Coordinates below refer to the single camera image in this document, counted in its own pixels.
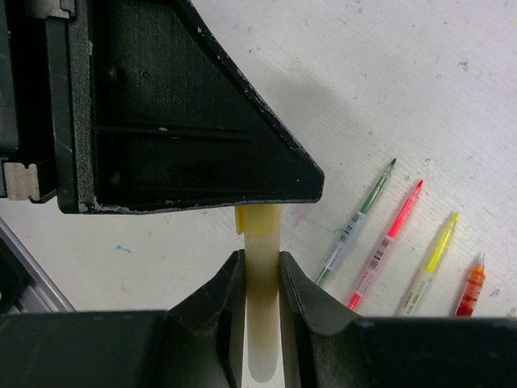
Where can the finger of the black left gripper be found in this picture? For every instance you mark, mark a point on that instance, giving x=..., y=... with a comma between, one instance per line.
x=153, y=116

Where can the aluminium table edge rail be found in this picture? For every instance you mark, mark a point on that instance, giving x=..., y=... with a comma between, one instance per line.
x=25, y=287

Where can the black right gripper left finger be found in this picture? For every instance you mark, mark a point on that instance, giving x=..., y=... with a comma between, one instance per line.
x=198, y=343

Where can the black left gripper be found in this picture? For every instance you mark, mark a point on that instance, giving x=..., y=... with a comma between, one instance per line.
x=46, y=101

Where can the green highlighter pen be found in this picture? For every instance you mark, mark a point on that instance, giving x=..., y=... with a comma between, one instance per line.
x=343, y=244

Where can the opaque yellow marker cap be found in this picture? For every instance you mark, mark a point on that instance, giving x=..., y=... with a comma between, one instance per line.
x=258, y=219

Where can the yellow marker with blue cap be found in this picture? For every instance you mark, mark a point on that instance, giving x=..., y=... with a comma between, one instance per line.
x=262, y=257

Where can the yellow highlighter pen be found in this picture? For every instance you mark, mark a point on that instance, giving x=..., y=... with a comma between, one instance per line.
x=426, y=274

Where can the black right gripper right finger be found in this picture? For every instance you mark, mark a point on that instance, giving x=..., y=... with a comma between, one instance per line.
x=324, y=344

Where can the dark red pen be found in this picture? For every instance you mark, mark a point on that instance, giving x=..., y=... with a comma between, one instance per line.
x=472, y=289

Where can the pink highlighter pen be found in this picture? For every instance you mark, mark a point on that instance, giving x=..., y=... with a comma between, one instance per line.
x=382, y=249

